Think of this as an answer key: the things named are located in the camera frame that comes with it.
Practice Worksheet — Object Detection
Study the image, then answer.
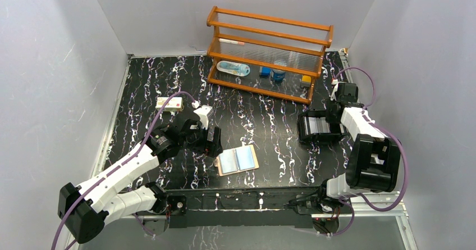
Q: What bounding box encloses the blue white round jar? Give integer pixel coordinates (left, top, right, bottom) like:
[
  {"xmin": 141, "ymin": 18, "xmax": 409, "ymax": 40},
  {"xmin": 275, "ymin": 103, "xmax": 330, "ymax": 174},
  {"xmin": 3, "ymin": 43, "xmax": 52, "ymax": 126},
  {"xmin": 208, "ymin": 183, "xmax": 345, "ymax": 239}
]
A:
[{"xmin": 271, "ymin": 69, "xmax": 286, "ymax": 83}]

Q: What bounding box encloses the white pink marker pen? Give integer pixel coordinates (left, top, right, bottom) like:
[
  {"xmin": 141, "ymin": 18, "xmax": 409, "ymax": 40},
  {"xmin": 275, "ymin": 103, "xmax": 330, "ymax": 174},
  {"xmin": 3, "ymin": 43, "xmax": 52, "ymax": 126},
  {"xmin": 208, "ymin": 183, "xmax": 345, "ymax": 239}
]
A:
[{"xmin": 219, "ymin": 38, "xmax": 245, "ymax": 46}]

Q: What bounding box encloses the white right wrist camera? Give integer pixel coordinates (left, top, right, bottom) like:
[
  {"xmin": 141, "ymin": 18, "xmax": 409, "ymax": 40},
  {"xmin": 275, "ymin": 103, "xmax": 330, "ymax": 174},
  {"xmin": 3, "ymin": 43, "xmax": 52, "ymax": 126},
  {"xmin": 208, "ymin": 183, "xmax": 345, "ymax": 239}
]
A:
[{"xmin": 330, "ymin": 79, "xmax": 340, "ymax": 101}]

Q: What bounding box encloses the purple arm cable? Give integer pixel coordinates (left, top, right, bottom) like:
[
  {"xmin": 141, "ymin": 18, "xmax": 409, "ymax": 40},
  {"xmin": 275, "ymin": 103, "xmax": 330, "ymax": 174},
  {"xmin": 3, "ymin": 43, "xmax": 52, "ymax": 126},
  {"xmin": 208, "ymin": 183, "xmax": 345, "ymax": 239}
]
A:
[
  {"xmin": 50, "ymin": 91, "xmax": 200, "ymax": 250},
  {"xmin": 332, "ymin": 67, "xmax": 410, "ymax": 238}
]

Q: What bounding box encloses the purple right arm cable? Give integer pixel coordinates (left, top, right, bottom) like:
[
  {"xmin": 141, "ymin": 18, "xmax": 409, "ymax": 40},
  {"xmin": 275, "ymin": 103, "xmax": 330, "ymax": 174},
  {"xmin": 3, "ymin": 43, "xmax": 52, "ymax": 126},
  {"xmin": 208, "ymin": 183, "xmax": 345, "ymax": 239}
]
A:
[{"xmin": 332, "ymin": 67, "xmax": 410, "ymax": 238}]

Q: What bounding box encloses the yellow small object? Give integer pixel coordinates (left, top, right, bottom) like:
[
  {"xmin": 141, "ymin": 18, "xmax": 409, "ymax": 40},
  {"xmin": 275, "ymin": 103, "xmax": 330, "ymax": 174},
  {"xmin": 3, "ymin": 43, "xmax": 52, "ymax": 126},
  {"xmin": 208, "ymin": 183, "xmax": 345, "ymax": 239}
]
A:
[{"xmin": 300, "ymin": 75, "xmax": 312, "ymax": 88}]

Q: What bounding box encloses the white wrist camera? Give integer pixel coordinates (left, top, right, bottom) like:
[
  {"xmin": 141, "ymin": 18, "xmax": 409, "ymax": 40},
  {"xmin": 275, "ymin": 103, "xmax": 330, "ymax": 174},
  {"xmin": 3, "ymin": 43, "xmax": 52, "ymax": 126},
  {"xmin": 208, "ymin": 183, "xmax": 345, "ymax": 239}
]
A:
[
  {"xmin": 330, "ymin": 79, "xmax": 340, "ymax": 101},
  {"xmin": 193, "ymin": 105, "xmax": 213, "ymax": 129}
]

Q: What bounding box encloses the small white cardboard box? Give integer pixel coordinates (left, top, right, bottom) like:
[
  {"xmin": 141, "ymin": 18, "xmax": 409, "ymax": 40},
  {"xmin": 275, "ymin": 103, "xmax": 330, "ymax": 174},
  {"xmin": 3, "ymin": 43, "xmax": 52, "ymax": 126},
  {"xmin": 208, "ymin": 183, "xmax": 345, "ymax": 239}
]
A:
[{"xmin": 155, "ymin": 97, "xmax": 184, "ymax": 112}]

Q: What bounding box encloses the black card box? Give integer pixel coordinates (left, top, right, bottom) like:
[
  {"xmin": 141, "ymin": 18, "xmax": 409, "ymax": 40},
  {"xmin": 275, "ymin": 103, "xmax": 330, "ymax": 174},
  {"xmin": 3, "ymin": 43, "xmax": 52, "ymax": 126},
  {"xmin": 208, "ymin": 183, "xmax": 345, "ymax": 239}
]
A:
[{"xmin": 297, "ymin": 110, "xmax": 350, "ymax": 145}]

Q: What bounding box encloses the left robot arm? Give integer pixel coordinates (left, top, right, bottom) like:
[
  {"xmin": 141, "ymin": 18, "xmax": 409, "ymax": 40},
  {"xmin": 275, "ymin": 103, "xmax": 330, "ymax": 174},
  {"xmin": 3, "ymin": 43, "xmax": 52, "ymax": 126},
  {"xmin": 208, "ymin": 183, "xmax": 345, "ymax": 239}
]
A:
[{"xmin": 58, "ymin": 113, "xmax": 223, "ymax": 244}]

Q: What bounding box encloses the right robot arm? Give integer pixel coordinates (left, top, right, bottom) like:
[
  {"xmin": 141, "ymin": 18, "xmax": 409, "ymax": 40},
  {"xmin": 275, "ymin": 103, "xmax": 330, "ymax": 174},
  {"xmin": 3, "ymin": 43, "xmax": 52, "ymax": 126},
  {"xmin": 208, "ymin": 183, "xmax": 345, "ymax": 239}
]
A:
[{"xmin": 316, "ymin": 80, "xmax": 401, "ymax": 213}]

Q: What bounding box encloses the aluminium frame rail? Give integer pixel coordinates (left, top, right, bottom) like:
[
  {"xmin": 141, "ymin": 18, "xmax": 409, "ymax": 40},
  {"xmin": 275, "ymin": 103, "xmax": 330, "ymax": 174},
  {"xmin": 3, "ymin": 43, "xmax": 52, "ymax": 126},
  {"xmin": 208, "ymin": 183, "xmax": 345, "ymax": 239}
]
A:
[{"xmin": 72, "ymin": 192, "xmax": 410, "ymax": 220}]

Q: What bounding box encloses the beige card holder wallet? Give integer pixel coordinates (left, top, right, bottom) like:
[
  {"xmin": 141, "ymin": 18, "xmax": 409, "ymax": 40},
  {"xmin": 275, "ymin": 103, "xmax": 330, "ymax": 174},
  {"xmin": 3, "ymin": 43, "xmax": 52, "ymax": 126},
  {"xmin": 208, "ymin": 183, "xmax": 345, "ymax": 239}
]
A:
[{"xmin": 215, "ymin": 144, "xmax": 259, "ymax": 176}]

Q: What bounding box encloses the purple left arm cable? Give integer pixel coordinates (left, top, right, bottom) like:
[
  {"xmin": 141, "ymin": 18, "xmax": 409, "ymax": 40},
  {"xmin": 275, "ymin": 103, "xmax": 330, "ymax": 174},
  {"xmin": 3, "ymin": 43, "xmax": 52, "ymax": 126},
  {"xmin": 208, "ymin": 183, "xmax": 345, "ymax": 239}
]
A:
[{"xmin": 50, "ymin": 91, "xmax": 200, "ymax": 250}]

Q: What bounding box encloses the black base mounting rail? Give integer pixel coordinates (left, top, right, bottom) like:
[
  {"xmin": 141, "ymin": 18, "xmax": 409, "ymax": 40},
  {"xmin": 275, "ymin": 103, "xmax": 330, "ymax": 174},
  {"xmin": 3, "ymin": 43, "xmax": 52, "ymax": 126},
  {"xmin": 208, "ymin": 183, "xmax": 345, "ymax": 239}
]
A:
[{"xmin": 138, "ymin": 187, "xmax": 351, "ymax": 230}]

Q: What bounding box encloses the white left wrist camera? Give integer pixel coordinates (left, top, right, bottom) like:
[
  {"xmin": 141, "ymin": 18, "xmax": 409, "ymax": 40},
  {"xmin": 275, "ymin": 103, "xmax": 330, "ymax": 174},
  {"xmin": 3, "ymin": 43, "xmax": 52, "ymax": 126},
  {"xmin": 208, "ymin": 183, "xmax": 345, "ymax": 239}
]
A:
[{"xmin": 193, "ymin": 105, "xmax": 213, "ymax": 129}]

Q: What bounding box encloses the stack of cards in box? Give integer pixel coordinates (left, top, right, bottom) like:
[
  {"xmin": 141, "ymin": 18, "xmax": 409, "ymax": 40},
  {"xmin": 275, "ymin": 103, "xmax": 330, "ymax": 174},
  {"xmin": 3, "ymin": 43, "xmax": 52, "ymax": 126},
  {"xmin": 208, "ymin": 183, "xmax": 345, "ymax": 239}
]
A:
[{"xmin": 304, "ymin": 116, "xmax": 341, "ymax": 135}]

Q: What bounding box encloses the orange wooden shelf rack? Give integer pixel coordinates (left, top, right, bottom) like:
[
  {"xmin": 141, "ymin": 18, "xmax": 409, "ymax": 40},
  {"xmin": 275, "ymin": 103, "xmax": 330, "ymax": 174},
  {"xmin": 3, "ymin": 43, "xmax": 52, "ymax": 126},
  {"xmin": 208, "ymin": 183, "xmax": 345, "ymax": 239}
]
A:
[{"xmin": 207, "ymin": 6, "xmax": 334, "ymax": 104}]

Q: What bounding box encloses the blue small box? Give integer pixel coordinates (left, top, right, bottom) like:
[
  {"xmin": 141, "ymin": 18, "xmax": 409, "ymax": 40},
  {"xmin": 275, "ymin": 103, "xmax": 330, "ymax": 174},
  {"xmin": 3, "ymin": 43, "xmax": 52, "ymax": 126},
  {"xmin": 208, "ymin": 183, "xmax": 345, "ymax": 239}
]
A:
[{"xmin": 259, "ymin": 66, "xmax": 271, "ymax": 78}]

